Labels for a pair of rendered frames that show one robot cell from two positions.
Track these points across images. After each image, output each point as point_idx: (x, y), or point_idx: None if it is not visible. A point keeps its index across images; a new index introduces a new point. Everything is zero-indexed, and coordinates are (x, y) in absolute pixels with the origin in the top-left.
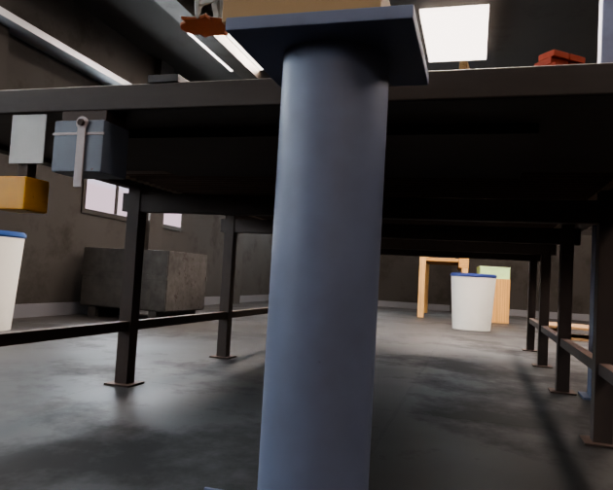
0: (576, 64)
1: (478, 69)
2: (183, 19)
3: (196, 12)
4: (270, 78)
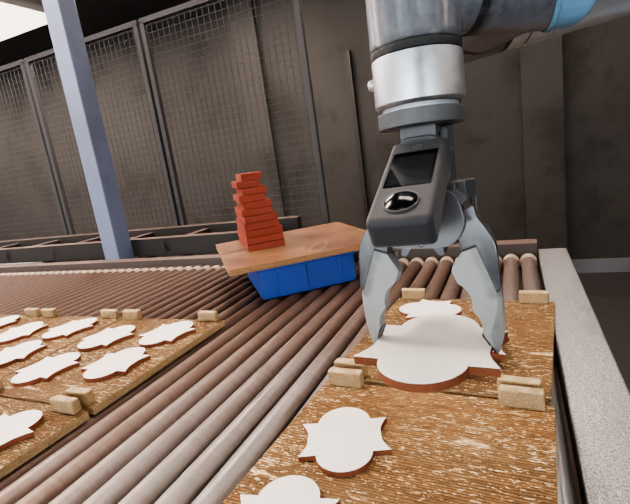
0: (581, 283)
1: (592, 308)
2: (493, 375)
3: (503, 338)
4: None
